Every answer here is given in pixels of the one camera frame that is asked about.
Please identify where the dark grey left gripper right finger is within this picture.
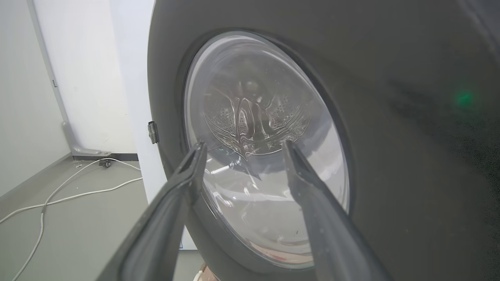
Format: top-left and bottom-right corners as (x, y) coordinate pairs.
(282, 140), (391, 281)

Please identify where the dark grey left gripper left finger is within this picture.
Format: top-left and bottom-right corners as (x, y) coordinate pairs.
(96, 141), (207, 281)

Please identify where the dark grey washing machine door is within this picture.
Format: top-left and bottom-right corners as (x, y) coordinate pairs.
(147, 0), (500, 281)

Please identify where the white washing machine body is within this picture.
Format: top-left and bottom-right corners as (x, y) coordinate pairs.
(109, 0), (200, 251)

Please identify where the white partition panel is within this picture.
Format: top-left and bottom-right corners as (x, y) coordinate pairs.
(27, 0), (136, 156)

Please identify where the white cable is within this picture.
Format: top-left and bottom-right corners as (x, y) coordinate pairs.
(0, 178), (143, 224)
(12, 158), (141, 281)

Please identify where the grey partition foot bracket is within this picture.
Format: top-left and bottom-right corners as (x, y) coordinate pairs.
(61, 122), (111, 157)

